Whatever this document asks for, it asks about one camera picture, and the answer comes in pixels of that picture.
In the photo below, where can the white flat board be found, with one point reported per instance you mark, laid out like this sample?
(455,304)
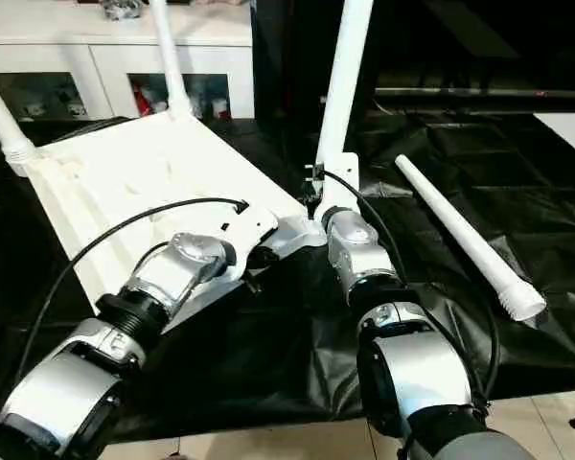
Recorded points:
(572,134)

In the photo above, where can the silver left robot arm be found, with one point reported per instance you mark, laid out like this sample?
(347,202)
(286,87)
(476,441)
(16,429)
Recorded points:
(172,273)

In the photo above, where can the black table mat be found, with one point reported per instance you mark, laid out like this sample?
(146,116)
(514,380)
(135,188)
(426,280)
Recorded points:
(460,158)

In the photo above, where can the white plastic table top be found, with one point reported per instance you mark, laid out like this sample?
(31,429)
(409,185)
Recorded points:
(139,167)

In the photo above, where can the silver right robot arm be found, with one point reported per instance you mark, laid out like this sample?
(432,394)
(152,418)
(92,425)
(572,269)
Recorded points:
(359,249)

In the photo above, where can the white plastic table leg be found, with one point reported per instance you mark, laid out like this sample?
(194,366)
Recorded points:
(342,81)
(465,235)
(170,62)
(7,129)

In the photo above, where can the clear glass ornament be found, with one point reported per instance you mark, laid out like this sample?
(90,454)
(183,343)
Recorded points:
(121,8)

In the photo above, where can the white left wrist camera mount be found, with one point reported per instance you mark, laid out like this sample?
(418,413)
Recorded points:
(249,230)

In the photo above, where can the dark robot foot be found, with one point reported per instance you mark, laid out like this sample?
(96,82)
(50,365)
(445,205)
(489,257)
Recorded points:
(175,455)

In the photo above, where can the white glass-door cabinet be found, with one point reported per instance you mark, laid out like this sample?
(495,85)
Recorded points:
(100,52)

